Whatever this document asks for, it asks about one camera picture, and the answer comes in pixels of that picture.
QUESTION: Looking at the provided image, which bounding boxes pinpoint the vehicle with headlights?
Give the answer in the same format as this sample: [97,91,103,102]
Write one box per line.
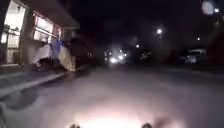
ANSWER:
[103,49,129,66]

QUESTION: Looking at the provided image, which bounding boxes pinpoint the grey asphalt road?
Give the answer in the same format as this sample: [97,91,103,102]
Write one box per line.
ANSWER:
[0,63,224,128]

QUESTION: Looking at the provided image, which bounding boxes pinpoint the person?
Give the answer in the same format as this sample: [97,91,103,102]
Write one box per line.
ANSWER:
[53,39,79,73]

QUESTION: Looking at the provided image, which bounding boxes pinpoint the street lamp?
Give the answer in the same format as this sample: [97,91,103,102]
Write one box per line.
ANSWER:
[155,27,165,51]

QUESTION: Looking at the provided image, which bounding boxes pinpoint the robot's own part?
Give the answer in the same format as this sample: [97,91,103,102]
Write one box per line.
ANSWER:
[69,123,82,128]
[141,122,153,128]

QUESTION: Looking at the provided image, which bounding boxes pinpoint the parked vehicle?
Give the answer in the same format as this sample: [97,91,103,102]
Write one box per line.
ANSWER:
[176,48,209,66]

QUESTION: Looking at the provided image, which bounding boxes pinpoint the building with lit windows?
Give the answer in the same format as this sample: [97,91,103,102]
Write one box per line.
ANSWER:
[0,0,98,73]

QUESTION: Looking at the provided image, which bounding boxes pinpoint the grey pavement strip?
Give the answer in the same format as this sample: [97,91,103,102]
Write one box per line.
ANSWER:
[0,64,89,99]

